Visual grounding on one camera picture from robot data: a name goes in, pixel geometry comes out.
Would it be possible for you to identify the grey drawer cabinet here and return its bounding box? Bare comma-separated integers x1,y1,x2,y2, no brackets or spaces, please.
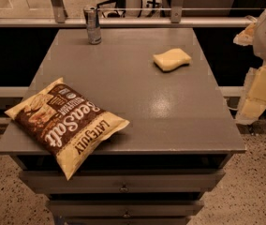
0,28,245,225

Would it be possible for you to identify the silver drink can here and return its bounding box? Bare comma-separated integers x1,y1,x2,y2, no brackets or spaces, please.
83,6,101,45

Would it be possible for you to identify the white cable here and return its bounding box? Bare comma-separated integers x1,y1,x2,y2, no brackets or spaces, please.
226,103,239,113

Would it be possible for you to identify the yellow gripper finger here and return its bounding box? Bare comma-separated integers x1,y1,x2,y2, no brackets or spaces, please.
233,16,257,46
235,61,266,125

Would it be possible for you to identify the drawer with knob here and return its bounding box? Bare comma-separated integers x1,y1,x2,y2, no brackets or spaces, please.
20,170,225,194
47,200,203,218

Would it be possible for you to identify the brown chip bag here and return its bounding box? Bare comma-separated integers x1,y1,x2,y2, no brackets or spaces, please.
6,79,129,179

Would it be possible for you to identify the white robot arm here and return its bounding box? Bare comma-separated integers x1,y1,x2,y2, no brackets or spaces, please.
233,8,266,125

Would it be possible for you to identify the yellow sponge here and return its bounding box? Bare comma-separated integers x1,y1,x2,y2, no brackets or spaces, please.
153,48,191,72

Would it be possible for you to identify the upper drawer with knob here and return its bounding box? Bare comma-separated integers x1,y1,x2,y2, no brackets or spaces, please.
20,170,225,194

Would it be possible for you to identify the metal railing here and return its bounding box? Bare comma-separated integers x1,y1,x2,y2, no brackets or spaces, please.
0,0,256,28

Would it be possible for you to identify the lower drawer with knob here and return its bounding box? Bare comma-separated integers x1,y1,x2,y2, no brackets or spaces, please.
47,200,203,218

